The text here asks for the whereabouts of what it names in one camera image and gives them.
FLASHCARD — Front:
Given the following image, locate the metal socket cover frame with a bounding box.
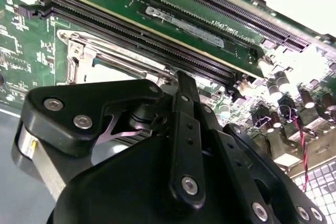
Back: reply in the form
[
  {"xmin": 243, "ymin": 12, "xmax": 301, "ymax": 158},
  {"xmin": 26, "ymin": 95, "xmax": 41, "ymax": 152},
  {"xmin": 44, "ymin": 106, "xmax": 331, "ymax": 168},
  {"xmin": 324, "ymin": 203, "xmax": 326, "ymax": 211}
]
[{"xmin": 62, "ymin": 35, "xmax": 169, "ymax": 86}]

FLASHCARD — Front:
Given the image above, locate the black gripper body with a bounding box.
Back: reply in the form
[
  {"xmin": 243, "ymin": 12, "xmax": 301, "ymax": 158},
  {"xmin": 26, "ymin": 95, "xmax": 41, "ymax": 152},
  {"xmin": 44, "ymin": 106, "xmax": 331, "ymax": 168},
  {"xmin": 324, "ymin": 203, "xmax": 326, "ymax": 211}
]
[{"xmin": 47, "ymin": 100, "xmax": 249, "ymax": 224}]

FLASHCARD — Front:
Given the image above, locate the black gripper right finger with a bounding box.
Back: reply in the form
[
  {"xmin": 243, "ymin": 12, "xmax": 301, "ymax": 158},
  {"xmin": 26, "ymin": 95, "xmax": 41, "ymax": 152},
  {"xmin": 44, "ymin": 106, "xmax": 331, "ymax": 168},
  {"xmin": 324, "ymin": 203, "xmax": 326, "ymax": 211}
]
[{"xmin": 195, "ymin": 87, "xmax": 329, "ymax": 224}]

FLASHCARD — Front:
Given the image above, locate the silver square CPU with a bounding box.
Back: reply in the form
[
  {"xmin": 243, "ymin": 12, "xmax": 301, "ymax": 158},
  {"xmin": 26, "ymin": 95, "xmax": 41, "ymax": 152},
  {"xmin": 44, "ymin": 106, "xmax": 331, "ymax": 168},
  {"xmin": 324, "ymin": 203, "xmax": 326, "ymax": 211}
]
[{"xmin": 83, "ymin": 60, "xmax": 148, "ymax": 84}]

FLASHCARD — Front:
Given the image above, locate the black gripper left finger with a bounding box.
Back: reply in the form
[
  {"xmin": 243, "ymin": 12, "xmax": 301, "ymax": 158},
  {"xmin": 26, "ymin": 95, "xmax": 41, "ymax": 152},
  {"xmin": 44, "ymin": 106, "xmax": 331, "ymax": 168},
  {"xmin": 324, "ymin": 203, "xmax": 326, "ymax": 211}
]
[{"xmin": 20, "ymin": 70, "xmax": 207, "ymax": 209}]

